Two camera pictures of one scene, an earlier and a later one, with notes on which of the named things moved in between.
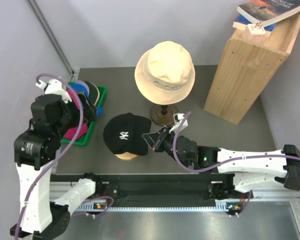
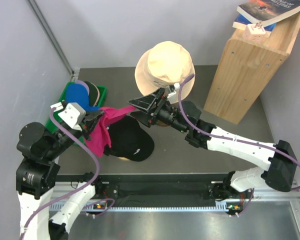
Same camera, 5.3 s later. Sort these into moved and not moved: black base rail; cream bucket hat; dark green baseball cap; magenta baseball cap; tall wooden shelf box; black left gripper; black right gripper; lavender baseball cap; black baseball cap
Moved: magenta baseball cap; black right gripper; black baseball cap; black left gripper
Not moved: dark green baseball cap; tall wooden shelf box; lavender baseball cap; black base rail; cream bucket hat
